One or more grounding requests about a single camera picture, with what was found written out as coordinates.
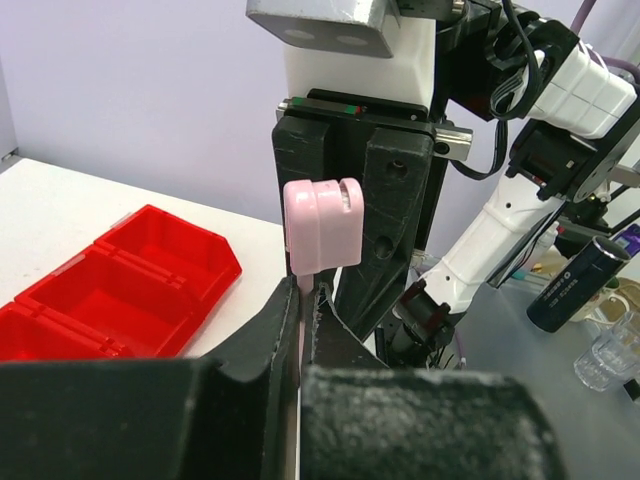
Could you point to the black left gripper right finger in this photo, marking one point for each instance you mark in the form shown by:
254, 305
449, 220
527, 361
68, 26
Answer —
362, 420

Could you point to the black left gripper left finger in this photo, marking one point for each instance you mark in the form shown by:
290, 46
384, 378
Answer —
228, 414

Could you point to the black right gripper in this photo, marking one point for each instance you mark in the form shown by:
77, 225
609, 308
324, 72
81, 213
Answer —
399, 155

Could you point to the white pink toothbrush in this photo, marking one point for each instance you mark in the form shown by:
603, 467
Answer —
323, 231

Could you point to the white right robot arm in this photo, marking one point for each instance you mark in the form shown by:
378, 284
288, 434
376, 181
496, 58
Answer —
563, 120

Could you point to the red plastic bin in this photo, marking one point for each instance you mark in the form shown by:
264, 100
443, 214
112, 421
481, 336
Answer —
143, 289

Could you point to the black cylindrical bottle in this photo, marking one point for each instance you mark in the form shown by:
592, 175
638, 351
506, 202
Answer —
577, 283

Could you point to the clear glass cup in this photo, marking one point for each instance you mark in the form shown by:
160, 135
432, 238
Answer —
613, 358

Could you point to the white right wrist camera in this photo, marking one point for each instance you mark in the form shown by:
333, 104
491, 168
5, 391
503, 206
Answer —
362, 48

